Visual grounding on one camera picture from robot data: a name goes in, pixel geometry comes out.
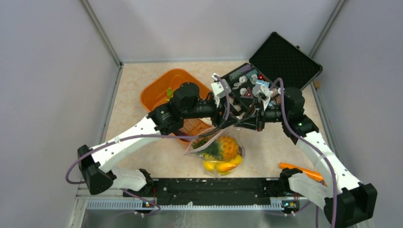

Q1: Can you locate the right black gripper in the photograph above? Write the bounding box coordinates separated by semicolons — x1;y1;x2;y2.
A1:
234;97;289;132

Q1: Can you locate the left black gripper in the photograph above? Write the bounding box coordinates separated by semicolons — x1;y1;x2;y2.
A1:
182;95;241;129

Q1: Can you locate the orange pineapple toy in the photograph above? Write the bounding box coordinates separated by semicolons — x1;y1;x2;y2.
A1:
201;136;240;161

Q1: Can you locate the clear zip top bag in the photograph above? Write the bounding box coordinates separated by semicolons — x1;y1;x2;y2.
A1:
185;130;246;177

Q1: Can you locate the white radish with leaves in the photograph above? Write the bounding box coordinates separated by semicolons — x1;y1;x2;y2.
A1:
192;138;210;150

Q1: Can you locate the yellow banana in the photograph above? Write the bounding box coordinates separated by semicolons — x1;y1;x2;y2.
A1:
229;154;243;166

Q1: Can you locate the yellow bell pepper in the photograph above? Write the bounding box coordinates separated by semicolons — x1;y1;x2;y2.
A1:
203;161;216;172

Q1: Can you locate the orange yellow mango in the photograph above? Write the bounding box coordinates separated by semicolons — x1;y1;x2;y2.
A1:
215;161;238;173

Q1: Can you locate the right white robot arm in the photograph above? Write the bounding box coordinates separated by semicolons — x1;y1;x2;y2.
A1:
234;85;377;228

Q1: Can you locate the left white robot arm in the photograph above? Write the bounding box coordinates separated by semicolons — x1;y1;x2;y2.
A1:
77;80;231;196

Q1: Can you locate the purple eggplant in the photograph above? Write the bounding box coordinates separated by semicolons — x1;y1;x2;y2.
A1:
173;130;189;141

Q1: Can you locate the black open carrying case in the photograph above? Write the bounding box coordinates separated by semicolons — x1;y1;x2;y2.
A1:
222;32;323;115

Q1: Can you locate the orange plastic basket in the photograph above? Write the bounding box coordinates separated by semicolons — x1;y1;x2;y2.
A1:
140;68;212;136

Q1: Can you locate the orange carrot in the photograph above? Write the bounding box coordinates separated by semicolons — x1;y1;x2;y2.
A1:
279;162;325;183

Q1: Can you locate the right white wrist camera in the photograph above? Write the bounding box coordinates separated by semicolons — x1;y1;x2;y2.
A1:
252;81;273;111

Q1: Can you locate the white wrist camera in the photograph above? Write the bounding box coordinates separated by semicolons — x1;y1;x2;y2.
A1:
211;73;230;108
252;81;273;111

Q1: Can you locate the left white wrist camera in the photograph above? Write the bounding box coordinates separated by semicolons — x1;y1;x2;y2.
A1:
211;73;230;108

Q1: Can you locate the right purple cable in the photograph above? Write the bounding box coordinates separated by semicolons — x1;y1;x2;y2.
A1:
270;78;338;228

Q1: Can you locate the purple cable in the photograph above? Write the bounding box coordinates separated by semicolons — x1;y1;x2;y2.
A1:
270;78;338;228
65;75;231;215

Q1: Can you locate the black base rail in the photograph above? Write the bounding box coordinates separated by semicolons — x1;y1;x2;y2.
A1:
130;178;301;209

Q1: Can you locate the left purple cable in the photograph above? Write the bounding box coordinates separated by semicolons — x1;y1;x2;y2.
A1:
65;75;231;215

